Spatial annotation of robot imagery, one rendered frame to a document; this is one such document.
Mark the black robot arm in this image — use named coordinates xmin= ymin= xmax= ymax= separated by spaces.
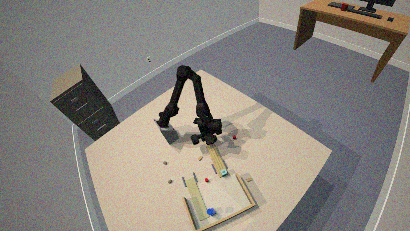
xmin=157 ymin=65 xmax=222 ymax=145

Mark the blue cylinder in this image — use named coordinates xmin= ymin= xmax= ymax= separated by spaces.
xmin=207 ymin=209 xmax=214 ymax=216

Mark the teal cube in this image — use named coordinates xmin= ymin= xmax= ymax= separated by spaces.
xmin=220 ymin=169 xmax=228 ymax=177

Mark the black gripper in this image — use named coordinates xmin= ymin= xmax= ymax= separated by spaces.
xmin=190 ymin=129 xmax=223 ymax=145

